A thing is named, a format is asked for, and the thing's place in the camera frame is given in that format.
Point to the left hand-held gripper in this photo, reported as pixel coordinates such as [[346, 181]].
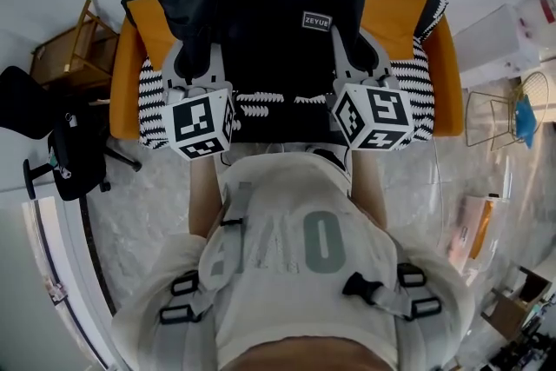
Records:
[[195, 121]]

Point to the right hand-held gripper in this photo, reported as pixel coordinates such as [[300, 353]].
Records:
[[378, 113]]

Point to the person's left forearm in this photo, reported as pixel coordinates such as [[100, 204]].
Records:
[[204, 195]]

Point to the person's right forearm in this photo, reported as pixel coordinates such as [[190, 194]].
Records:
[[369, 191]]

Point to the orange armchair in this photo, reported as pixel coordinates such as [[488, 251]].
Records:
[[443, 91]]

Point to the white box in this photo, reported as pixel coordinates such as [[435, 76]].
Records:
[[495, 43]]

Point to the black office chair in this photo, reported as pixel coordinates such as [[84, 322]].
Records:
[[74, 143]]

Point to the blue bag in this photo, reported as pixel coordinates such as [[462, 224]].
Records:
[[524, 121]]

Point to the clear storage container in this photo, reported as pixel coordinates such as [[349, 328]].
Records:
[[540, 11]]

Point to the person's cream shirt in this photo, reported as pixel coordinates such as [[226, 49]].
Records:
[[282, 230]]

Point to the clear plastic bin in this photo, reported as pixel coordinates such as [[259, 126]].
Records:
[[471, 226]]

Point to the brown cardboard box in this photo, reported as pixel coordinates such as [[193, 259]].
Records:
[[512, 308]]

